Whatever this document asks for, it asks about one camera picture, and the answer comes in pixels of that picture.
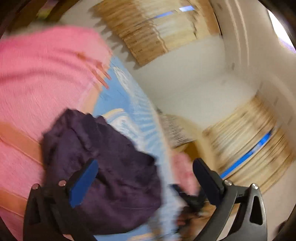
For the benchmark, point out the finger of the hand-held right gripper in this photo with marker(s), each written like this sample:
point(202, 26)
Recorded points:
point(181, 191)

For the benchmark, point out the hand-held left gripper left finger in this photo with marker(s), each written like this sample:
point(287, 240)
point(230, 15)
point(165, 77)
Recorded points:
point(84, 183)

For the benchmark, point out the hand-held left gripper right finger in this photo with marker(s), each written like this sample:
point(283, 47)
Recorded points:
point(205, 183)

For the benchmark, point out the purple quilted jacket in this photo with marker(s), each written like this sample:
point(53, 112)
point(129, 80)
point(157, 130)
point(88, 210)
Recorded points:
point(115, 180)

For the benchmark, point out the pink folded blanket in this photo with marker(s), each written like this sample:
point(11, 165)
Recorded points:
point(185, 171)

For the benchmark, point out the beige floral curtain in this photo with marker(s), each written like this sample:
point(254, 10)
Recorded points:
point(150, 30)
point(249, 148)

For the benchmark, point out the grey patterned pillow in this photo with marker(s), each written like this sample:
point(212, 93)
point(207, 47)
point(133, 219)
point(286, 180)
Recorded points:
point(175, 132)

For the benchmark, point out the bed with pink blue sheet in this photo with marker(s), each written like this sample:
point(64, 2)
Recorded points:
point(34, 81)

